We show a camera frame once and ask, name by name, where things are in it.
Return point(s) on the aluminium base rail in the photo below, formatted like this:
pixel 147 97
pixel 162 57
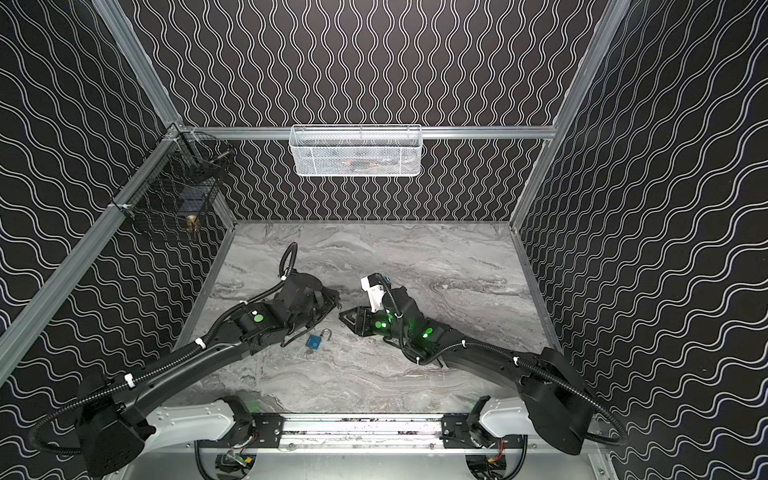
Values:
pixel 346 433

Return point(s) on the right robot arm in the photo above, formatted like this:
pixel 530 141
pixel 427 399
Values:
pixel 544 395

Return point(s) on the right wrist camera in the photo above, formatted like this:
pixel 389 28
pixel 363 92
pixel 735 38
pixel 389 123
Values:
pixel 377 287

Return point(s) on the brass padlock in basket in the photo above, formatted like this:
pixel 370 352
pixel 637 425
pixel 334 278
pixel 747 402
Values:
pixel 192 225

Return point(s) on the white wire basket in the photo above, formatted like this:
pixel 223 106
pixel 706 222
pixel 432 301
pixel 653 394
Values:
pixel 357 150

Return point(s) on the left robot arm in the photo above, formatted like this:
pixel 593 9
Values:
pixel 113 427

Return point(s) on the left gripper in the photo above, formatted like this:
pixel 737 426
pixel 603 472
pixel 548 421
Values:
pixel 321 293

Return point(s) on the black wire basket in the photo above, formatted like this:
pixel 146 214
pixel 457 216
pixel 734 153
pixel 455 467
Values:
pixel 186 180

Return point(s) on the blue padlock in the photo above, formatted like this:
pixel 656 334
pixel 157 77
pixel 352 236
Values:
pixel 315 339

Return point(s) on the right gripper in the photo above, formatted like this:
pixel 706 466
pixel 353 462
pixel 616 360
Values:
pixel 366 320

